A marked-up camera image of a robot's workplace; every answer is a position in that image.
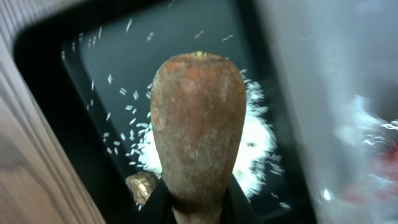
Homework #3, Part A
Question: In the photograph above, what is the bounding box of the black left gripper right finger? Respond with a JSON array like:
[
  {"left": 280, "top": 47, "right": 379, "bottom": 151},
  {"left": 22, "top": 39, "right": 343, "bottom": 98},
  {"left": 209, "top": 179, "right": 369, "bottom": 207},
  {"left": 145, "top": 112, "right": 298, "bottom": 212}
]
[{"left": 220, "top": 175, "right": 261, "bottom": 224}]

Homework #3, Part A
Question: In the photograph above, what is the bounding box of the black tray bin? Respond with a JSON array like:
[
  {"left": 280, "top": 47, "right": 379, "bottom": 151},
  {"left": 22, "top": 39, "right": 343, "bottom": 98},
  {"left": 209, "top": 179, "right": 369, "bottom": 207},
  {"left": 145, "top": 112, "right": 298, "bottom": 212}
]
[{"left": 13, "top": 1, "right": 316, "bottom": 223}]

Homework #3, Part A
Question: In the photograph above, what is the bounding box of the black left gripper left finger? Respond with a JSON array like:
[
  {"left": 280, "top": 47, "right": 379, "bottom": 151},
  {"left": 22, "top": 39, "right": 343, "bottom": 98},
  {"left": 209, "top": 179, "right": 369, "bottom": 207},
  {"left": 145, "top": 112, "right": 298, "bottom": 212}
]
[{"left": 137, "top": 179, "right": 177, "bottom": 224}]

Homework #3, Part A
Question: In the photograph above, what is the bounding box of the brown food scrap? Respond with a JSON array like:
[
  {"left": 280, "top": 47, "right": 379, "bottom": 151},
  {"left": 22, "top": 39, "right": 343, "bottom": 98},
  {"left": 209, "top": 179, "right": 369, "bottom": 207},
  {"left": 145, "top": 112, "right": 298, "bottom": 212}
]
[{"left": 125, "top": 171, "right": 159, "bottom": 206}]

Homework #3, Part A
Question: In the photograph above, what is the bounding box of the clear plastic bin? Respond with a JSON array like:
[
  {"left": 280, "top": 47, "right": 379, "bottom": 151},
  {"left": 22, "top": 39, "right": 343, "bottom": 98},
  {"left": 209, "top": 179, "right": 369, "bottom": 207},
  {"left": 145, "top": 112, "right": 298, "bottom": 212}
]
[{"left": 255, "top": 0, "right": 397, "bottom": 223}]

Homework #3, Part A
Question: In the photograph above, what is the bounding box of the red and white wrapper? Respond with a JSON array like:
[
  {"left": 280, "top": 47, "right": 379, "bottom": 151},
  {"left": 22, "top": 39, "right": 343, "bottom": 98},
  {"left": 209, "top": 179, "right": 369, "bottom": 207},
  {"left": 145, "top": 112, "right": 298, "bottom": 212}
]
[{"left": 335, "top": 95, "right": 397, "bottom": 203}]

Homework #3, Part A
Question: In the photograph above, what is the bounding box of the white rice pile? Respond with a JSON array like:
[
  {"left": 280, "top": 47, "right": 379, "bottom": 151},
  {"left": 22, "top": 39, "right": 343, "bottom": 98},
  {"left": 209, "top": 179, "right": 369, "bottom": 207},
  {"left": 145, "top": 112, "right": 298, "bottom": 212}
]
[{"left": 60, "top": 17, "right": 292, "bottom": 211}]

